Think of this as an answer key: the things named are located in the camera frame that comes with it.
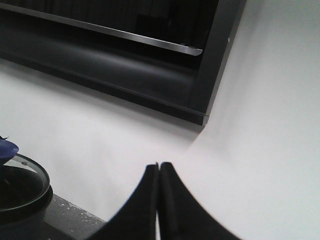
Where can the glass pot lid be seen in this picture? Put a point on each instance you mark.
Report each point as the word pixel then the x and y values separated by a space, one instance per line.
pixel 22 182

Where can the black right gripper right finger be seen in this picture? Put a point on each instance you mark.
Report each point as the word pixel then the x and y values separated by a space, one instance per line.
pixel 181 217

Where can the dark blue cooking pot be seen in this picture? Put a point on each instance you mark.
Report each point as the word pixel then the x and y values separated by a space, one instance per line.
pixel 24 223

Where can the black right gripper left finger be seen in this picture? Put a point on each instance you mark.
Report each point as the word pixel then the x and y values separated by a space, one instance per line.
pixel 136 220

